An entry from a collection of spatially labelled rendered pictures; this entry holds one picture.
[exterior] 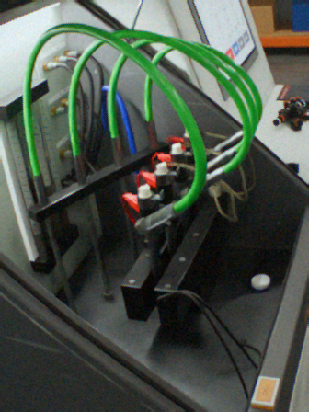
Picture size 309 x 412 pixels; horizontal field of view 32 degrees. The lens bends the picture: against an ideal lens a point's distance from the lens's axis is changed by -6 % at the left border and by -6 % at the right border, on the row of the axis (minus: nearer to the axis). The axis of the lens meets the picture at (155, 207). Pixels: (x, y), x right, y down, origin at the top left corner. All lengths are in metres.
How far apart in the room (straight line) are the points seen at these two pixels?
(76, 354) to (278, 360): 0.33
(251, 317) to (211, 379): 0.18
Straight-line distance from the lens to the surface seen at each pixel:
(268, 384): 0.78
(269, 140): 1.42
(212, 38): 1.35
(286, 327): 0.88
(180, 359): 1.01
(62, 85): 1.19
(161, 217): 0.75
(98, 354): 0.63
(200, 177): 0.67
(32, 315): 0.62
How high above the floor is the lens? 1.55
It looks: 29 degrees down
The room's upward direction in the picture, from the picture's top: 9 degrees counter-clockwise
